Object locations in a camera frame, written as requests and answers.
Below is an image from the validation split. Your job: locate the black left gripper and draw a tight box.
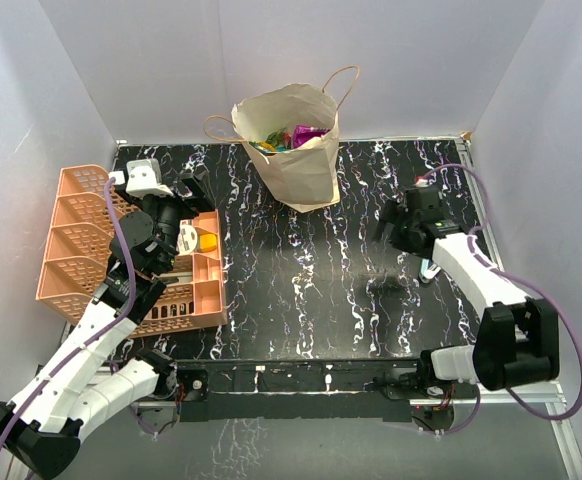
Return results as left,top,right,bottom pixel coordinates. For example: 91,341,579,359
119,171,214,272

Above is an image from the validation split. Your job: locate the small white blue clip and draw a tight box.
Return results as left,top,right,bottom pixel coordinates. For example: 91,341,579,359
418,259,441,284

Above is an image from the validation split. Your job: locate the brown paper bag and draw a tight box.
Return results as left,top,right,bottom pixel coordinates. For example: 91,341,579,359
203,65,361,213

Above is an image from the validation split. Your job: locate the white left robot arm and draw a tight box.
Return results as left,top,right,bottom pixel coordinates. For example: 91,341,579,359
0,162,215,479

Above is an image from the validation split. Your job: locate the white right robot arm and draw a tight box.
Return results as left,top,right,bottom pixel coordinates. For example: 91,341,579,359
374,186,560,397

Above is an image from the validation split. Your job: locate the white tube with label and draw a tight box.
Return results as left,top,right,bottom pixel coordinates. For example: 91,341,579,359
177,220,199,255

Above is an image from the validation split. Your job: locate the yellow bottle cap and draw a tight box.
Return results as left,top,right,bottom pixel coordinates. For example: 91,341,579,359
197,233,218,253

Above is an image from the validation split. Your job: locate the green yellow snack packet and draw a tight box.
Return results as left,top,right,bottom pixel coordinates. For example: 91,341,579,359
249,128,293,155

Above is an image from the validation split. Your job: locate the purple snack packet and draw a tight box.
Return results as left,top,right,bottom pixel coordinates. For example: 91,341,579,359
291,125,329,149

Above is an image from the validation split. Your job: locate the orange plastic organizer basket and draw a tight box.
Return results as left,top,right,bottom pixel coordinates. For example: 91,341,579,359
36,165,227,337

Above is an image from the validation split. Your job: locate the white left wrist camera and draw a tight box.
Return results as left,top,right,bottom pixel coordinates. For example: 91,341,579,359
108,158,174,199

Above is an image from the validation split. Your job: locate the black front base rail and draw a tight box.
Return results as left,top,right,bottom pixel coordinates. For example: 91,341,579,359
177,359,424,422

